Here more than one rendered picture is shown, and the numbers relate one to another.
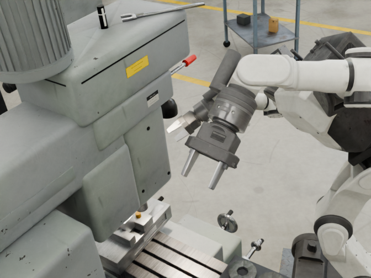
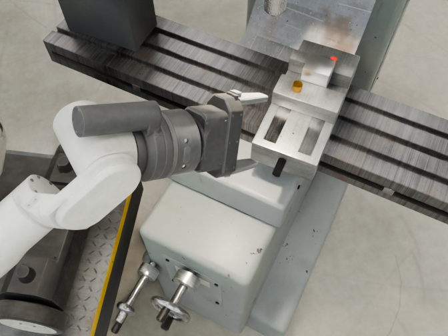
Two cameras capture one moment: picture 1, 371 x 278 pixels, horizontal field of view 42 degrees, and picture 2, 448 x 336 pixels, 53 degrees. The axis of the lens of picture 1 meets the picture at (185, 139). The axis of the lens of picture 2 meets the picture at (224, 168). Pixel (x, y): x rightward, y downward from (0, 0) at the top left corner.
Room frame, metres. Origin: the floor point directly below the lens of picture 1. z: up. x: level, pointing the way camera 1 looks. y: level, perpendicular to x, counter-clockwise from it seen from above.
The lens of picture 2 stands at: (2.00, -0.09, 1.82)
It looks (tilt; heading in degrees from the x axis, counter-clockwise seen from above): 59 degrees down; 167
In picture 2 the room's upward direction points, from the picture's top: straight up
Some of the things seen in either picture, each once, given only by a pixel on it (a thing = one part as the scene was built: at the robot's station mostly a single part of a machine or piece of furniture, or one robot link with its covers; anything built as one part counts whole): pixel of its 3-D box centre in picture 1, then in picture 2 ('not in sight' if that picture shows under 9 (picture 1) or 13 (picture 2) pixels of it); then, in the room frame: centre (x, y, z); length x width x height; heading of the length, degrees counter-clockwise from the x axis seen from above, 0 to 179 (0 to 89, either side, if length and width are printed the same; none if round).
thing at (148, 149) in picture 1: (128, 148); not in sight; (1.27, 0.19, 1.47); 0.21 x 0.19 x 0.32; 50
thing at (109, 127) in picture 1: (107, 99); not in sight; (1.24, 0.21, 1.68); 0.34 x 0.24 x 0.10; 140
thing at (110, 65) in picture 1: (106, 54); not in sight; (1.26, 0.20, 1.81); 0.47 x 0.26 x 0.16; 140
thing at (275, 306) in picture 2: not in sight; (273, 179); (1.08, 0.35, 0.10); 1.20 x 0.60 x 0.20; 140
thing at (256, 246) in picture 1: (252, 251); (133, 296); (1.59, -0.26, 0.53); 0.22 x 0.06 x 0.06; 140
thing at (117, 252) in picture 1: (131, 228); (309, 100); (1.37, 0.26, 1.00); 0.35 x 0.15 x 0.11; 143
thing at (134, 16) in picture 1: (163, 10); not in sight; (1.33, 0.02, 1.89); 0.24 x 0.04 x 0.01; 100
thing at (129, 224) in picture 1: (123, 222); (317, 73); (1.35, 0.28, 1.06); 0.06 x 0.05 x 0.06; 53
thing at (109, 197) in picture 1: (86, 181); not in sight; (1.13, 0.31, 1.47); 0.24 x 0.19 x 0.26; 50
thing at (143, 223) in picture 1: (133, 218); (307, 98); (1.39, 0.24, 1.04); 0.15 x 0.06 x 0.04; 53
